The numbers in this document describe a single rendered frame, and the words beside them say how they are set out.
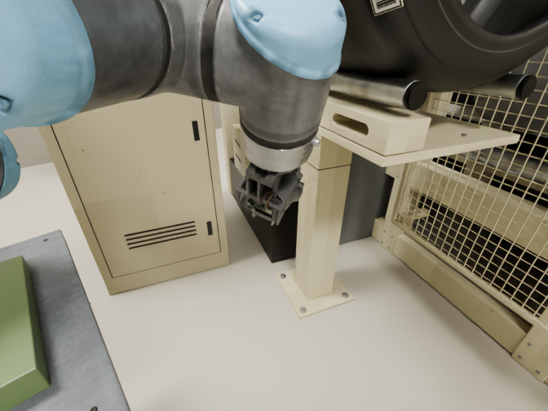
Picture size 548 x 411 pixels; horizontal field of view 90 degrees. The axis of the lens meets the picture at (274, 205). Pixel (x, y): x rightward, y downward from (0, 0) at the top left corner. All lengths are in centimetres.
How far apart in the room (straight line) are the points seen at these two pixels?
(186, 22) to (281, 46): 8
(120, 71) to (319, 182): 80
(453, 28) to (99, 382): 68
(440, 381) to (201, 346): 83
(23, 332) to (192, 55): 42
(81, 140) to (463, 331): 156
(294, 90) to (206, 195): 100
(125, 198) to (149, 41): 102
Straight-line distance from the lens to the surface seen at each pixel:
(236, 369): 112
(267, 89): 24
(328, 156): 91
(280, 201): 39
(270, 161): 31
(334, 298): 130
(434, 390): 120
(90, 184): 119
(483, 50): 60
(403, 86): 52
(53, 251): 74
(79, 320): 56
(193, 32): 26
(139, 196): 119
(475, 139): 71
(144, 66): 21
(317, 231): 104
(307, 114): 27
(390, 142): 51
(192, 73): 26
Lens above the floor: 97
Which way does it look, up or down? 30 degrees down
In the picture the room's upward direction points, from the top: straight up
